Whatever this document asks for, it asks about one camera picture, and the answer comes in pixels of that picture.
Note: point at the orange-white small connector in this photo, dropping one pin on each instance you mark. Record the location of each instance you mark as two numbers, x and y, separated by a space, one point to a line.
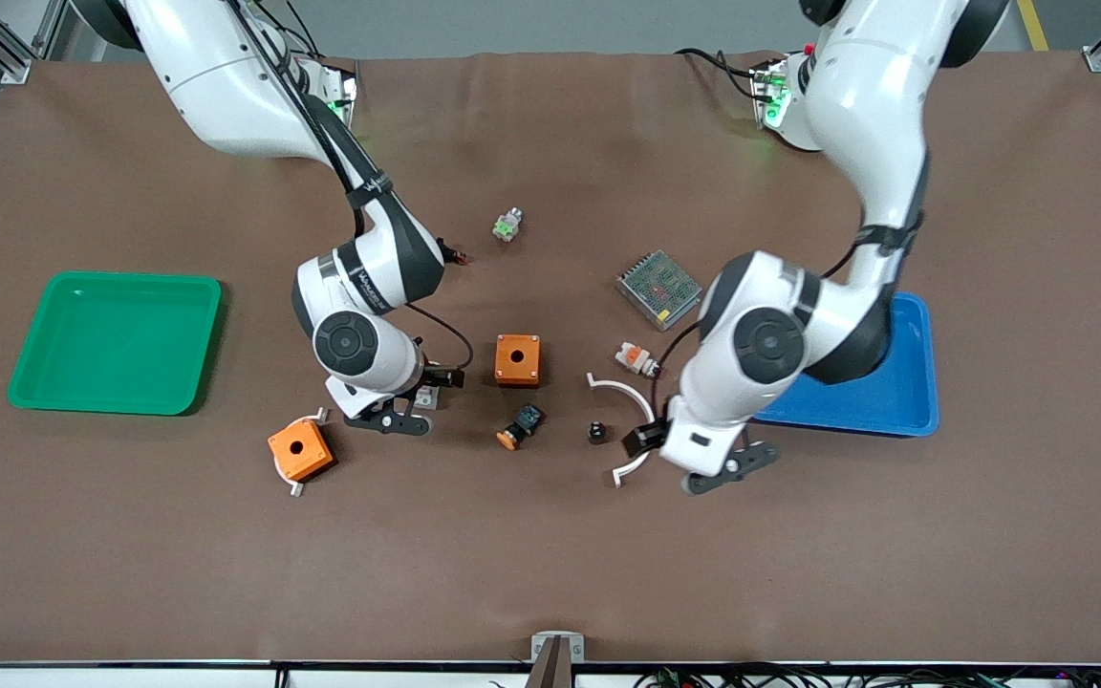
635 357

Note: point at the small white breaker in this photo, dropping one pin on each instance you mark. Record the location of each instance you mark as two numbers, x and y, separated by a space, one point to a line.
428 397

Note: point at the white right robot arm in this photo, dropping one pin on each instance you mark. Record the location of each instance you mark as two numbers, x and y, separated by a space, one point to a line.
226 86

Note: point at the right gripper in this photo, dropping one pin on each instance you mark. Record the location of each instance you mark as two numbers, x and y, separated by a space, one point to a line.
440 377

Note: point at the blue plastic tray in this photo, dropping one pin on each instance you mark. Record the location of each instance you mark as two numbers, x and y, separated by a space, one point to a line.
904 382

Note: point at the small black capacitor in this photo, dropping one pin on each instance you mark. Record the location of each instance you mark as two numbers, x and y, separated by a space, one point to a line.
596 432

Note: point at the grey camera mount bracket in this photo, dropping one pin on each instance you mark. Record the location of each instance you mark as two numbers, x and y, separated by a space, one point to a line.
555 655

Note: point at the green white switch module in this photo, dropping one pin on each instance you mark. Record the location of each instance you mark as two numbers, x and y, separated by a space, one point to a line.
507 225

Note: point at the perforated metal power supply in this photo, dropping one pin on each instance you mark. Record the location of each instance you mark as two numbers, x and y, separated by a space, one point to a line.
658 289

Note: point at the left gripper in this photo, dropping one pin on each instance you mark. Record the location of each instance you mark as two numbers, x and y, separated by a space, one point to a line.
647 438

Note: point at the small black red connector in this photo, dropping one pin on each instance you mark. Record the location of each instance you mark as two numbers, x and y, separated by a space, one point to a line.
455 255

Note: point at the black push button orange cap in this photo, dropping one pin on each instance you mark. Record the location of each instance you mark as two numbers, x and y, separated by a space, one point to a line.
520 427

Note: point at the orange button box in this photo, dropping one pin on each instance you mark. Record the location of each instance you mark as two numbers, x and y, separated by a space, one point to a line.
517 360
300 449

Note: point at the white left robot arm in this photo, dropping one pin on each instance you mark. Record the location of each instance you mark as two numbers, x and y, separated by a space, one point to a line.
866 105

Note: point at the green plastic tray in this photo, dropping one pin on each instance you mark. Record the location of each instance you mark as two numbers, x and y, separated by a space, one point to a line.
111 344

